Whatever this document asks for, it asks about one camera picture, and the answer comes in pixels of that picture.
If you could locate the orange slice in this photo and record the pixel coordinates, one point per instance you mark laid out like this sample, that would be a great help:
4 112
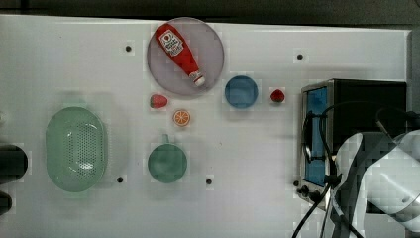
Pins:
181 118

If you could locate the blue cup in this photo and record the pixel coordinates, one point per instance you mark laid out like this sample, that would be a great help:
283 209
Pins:
241 92

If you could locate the red strawberry with green top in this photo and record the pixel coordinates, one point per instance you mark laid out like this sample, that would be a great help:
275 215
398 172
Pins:
158 101

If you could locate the green mug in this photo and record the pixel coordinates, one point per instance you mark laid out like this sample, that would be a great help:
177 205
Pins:
167 162

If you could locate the small red strawberry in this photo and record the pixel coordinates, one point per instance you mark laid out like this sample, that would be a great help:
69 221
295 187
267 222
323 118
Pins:
277 96

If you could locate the silver black toaster oven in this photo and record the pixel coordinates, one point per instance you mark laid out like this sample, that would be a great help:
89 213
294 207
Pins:
334 110

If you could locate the green perforated colander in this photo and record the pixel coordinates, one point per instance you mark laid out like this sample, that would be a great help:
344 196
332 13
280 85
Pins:
75 149

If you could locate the red ketchup bottle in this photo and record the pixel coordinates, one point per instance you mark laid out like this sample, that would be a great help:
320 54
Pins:
178 50

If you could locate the grey round plate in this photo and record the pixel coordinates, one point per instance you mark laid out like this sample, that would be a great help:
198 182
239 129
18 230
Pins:
208 52

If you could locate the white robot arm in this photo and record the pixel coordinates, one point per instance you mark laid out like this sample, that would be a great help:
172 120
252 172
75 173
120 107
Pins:
377 170

